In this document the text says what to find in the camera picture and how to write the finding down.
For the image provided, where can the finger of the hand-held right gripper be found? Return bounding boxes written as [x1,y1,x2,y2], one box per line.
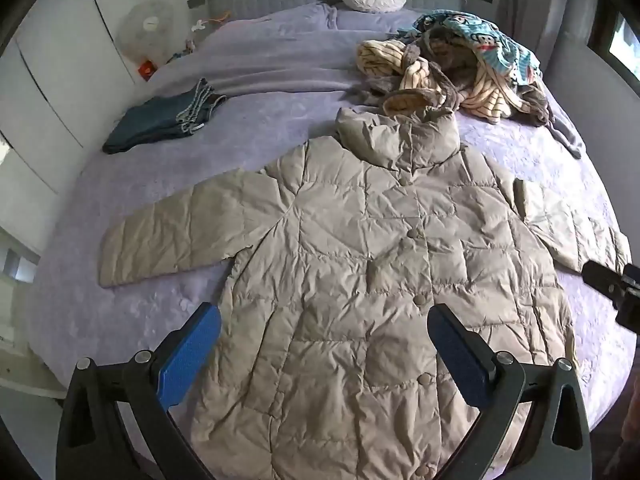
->
[582,260,626,308]

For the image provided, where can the window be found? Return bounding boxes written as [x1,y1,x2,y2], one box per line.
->
[587,2,640,81]

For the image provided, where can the grey garment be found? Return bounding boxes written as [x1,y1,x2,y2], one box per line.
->
[517,80,587,161]

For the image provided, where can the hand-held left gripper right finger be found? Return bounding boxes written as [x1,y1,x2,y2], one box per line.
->
[428,304,593,480]

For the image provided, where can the beige puffer jacket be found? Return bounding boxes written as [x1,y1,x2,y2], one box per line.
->
[98,106,632,480]

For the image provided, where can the cream striped fleece robe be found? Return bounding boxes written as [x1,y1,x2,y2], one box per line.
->
[356,37,538,125]

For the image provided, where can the folded blue jeans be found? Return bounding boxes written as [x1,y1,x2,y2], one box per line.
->
[102,78,228,155]

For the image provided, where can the blue cartoon print cloth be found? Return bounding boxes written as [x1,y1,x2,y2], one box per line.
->
[400,9,543,86]

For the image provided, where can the purple bed blanket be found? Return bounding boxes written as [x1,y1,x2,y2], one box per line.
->
[27,2,638,480]

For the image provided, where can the grey curtain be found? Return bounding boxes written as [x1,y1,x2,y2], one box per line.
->
[495,0,601,68]

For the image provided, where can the white electric fan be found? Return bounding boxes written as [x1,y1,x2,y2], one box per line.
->
[119,1,175,67]

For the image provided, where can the white wardrobe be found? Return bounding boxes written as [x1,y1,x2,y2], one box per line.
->
[0,0,213,261]

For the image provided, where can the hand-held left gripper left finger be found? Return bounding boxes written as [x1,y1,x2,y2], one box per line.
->
[56,303,222,480]

